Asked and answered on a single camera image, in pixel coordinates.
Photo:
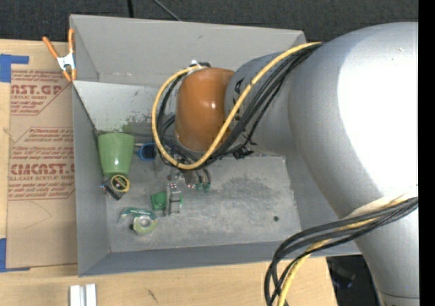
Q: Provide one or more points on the small green block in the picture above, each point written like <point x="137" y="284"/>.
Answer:
<point x="158" y="200"/>

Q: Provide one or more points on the green cup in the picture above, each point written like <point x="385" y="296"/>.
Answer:
<point x="115" y="153"/>

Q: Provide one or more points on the brown cardboard board, red print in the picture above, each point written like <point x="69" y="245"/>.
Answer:
<point x="40" y="216"/>

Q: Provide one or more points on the small blue cup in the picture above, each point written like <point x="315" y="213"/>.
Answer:
<point x="147" y="152"/>

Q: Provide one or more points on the black and yellow tape measure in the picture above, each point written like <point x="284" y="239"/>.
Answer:
<point x="119" y="184"/>

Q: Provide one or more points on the grey metal bin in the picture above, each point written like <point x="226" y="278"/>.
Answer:
<point x="217" y="202"/>

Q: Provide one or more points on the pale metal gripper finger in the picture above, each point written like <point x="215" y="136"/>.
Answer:
<point x="176" y="202"/>
<point x="168" y="201"/>

